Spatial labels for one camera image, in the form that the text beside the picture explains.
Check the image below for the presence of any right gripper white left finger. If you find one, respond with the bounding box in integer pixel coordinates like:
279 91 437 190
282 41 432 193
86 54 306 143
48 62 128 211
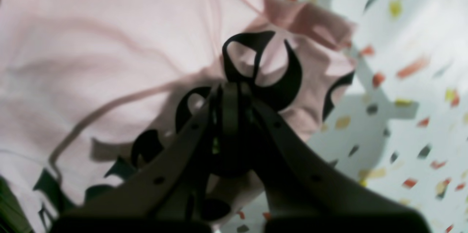
51 85 221 233

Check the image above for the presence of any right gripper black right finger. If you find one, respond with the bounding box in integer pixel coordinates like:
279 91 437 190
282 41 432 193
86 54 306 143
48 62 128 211
219 83 430 233

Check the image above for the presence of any pink T-shirt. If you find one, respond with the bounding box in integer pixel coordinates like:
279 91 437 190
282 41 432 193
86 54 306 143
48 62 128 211
1 0 355 233

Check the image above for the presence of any terrazzo patterned tablecloth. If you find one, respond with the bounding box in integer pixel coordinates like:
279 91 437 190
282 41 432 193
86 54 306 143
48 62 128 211
297 0 467 233

